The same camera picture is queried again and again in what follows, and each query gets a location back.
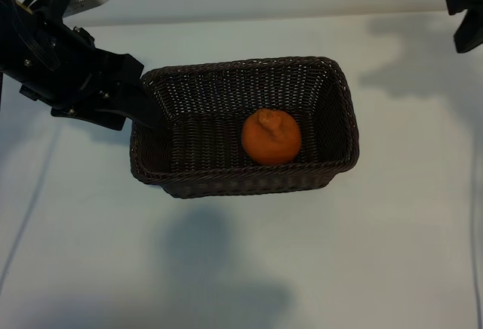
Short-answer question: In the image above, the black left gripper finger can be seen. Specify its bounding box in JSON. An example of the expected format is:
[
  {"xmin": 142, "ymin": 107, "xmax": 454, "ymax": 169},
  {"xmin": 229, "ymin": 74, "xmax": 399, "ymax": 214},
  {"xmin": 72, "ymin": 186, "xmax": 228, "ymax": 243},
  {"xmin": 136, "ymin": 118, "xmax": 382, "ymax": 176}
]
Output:
[
  {"xmin": 50, "ymin": 106, "xmax": 126, "ymax": 132},
  {"xmin": 104, "ymin": 81, "xmax": 160, "ymax": 131}
]

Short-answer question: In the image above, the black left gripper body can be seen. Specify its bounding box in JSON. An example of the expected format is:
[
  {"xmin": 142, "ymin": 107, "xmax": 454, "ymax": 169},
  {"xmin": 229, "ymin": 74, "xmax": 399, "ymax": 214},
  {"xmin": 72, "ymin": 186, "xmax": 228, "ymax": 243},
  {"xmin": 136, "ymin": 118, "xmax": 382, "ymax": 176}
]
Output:
[{"xmin": 7, "ymin": 10, "xmax": 145, "ymax": 110}]

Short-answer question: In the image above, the dark brown wicker basket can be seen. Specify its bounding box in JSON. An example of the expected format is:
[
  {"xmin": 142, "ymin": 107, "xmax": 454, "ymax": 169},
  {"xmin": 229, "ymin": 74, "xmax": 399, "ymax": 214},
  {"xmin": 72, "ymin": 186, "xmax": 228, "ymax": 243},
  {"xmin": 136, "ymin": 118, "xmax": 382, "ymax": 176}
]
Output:
[{"xmin": 129, "ymin": 55, "xmax": 360, "ymax": 200}]

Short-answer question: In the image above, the orange fruit with knobbly top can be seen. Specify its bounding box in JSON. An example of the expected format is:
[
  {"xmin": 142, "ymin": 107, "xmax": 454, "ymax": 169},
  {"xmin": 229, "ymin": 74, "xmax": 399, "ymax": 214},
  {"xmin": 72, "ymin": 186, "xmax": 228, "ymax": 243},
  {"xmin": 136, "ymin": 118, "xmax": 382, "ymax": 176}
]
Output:
[{"xmin": 240, "ymin": 108, "xmax": 303, "ymax": 166}]

